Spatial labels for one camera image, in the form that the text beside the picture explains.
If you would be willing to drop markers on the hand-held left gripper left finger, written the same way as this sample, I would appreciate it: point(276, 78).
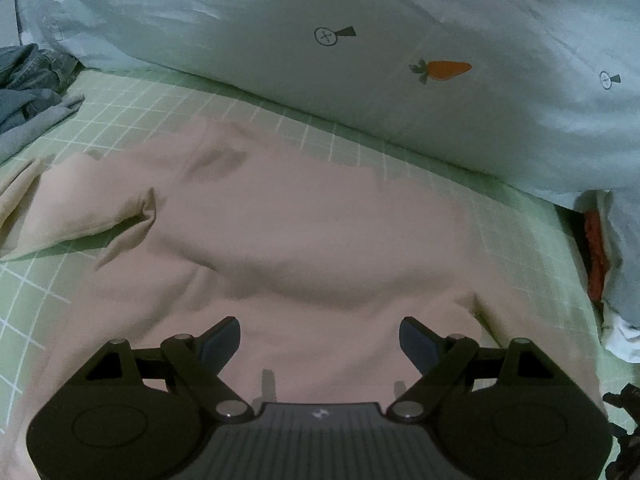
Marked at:
point(221, 341)

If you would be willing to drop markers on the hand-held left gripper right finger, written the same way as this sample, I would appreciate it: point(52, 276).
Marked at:
point(419, 344)

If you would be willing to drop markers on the pink garment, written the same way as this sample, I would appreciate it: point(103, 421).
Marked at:
point(300, 240)

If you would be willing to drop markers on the white cloth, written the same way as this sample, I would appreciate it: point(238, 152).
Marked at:
point(622, 332)

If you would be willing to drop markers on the orange cloth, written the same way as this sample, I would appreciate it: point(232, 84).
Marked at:
point(595, 255)

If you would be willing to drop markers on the grey blue blanket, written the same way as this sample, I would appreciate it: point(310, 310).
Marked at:
point(622, 250)

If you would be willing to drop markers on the green grid bedsheet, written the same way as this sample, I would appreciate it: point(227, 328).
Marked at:
point(280, 110)

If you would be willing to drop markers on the grey garment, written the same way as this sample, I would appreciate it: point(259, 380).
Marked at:
point(30, 127)

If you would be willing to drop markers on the light blue carrot print duvet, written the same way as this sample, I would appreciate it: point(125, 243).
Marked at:
point(380, 50)

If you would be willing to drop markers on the blue denim jeans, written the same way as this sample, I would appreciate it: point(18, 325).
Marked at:
point(30, 75)

